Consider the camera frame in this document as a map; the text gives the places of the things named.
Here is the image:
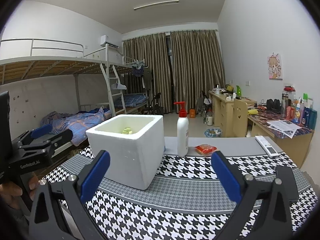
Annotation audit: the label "green tissue packet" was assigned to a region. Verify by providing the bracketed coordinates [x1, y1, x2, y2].
[122, 127, 133, 134]

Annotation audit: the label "person's left hand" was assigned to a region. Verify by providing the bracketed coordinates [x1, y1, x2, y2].
[0, 173, 39, 210]

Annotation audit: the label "houndstooth table cloth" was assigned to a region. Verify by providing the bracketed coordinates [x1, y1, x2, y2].
[44, 146, 318, 239]

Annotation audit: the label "blue plaid quilt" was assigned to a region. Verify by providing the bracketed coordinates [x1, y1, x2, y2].
[40, 107, 112, 146]

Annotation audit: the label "red snack packet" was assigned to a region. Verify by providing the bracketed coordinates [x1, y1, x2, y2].
[195, 144, 217, 156]

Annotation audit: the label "white remote control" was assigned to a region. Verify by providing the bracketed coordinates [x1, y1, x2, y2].
[255, 135, 279, 158]

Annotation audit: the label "blue waste basket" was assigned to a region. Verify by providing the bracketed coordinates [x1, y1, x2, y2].
[204, 128, 222, 138]

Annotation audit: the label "wooden smiley chair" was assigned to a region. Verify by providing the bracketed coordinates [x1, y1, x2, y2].
[233, 99, 248, 137]

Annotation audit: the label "wooden desk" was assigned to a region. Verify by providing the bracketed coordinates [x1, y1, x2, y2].
[209, 91, 313, 168]

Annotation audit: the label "white metal bunk bed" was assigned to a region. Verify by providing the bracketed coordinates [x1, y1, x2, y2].
[0, 38, 153, 156]

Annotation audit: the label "white pump lotion bottle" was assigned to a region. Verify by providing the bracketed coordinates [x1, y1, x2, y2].
[174, 101, 189, 157]

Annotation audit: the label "printed paper sheet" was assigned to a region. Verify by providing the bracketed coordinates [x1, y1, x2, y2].
[266, 120, 301, 139]

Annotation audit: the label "orange box on floor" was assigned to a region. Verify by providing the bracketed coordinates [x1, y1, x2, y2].
[189, 108, 196, 118]

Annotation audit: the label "white styrofoam box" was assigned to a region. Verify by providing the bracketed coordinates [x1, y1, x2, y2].
[86, 114, 165, 190]

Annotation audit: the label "blue gift bag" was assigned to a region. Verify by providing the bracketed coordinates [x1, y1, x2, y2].
[308, 109, 317, 130]

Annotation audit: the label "black folding chair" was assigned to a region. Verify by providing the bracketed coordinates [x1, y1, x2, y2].
[144, 93, 164, 115]

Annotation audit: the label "white air conditioner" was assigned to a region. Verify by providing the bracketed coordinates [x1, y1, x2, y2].
[100, 35, 119, 49]

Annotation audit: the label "brown curtains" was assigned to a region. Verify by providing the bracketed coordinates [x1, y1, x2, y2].
[123, 30, 226, 113]

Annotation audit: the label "ceiling tube light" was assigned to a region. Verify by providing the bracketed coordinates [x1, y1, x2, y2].
[133, 0, 180, 11]

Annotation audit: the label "cartoon girl wall poster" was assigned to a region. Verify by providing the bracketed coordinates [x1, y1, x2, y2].
[267, 53, 283, 80]

